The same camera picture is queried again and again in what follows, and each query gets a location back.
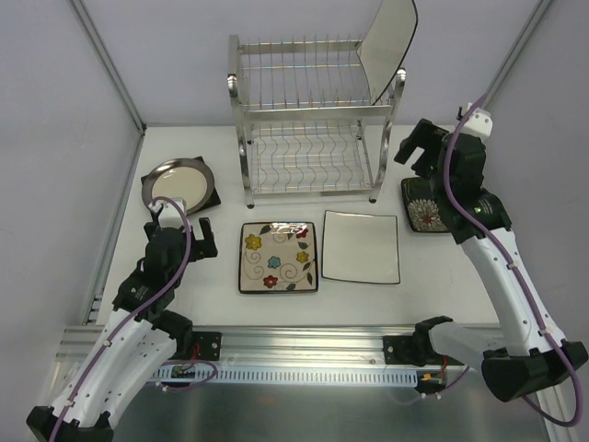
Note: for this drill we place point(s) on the upper colourful flower plate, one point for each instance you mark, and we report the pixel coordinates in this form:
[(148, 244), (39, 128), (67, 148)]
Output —
[(278, 257)]

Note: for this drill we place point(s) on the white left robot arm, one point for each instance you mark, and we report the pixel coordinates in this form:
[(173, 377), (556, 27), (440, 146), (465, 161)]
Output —
[(140, 335)]

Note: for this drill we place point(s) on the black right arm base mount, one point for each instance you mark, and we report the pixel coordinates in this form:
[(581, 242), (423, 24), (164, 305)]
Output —
[(416, 349)]

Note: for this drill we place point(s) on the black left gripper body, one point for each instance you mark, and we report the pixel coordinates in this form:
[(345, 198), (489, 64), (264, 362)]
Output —
[(182, 237)]

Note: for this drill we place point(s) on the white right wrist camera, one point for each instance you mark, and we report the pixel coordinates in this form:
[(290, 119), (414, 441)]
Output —
[(478, 124)]

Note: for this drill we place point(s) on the dark floral square plate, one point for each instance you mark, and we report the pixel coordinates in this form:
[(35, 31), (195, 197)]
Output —
[(421, 209)]

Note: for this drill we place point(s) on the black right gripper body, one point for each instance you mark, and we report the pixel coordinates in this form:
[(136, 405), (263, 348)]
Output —
[(433, 144)]

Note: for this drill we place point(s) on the round silver-rimmed plate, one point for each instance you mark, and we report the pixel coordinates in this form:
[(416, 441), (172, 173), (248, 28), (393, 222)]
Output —
[(188, 179)]

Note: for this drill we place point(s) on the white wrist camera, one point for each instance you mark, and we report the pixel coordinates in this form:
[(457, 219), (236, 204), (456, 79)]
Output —
[(167, 215), (478, 124)]

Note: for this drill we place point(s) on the white square plate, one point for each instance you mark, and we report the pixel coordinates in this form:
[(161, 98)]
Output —
[(361, 249), (384, 48)]

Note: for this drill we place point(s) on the white slotted cable duct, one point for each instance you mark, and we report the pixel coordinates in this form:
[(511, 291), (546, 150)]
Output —
[(289, 375)]

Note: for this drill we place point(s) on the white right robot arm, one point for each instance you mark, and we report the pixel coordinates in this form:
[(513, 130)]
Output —
[(535, 354)]

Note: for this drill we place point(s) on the aluminium rail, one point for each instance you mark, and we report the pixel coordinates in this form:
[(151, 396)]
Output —
[(341, 347)]

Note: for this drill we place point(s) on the black square plate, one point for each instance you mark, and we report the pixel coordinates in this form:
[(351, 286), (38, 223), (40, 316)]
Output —
[(214, 201)]

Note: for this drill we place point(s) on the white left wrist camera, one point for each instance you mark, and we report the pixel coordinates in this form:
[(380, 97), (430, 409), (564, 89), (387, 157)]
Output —
[(167, 215)]

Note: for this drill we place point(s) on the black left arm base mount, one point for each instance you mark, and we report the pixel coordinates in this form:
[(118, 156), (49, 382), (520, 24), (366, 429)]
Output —
[(199, 345)]

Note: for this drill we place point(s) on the stainless steel dish rack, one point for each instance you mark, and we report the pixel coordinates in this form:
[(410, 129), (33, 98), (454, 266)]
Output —
[(306, 121)]

